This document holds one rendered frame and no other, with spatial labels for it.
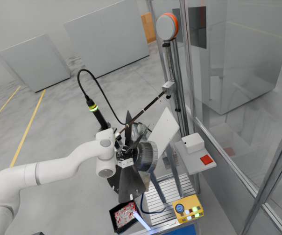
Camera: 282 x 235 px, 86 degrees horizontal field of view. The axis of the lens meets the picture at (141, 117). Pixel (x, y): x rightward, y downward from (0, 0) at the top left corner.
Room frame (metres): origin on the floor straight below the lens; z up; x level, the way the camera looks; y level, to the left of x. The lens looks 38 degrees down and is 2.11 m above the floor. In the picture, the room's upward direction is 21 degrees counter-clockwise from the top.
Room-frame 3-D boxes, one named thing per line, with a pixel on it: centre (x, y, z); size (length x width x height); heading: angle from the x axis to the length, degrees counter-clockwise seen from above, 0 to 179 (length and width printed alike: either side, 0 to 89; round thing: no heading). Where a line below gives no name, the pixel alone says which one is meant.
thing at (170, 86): (1.06, -0.31, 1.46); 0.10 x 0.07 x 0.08; 123
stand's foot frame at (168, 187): (0.85, 0.01, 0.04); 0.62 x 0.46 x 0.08; 88
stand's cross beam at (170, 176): (0.85, -0.01, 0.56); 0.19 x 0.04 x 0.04; 88
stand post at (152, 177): (0.85, 0.11, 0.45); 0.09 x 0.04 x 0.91; 178
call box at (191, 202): (0.35, -0.06, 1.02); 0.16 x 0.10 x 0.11; 88
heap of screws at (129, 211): (0.53, 0.40, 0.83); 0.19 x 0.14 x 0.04; 102
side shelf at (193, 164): (0.82, -0.34, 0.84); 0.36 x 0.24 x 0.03; 178
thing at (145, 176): (0.67, 0.19, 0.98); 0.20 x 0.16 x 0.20; 88
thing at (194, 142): (0.89, -0.37, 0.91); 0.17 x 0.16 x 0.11; 88
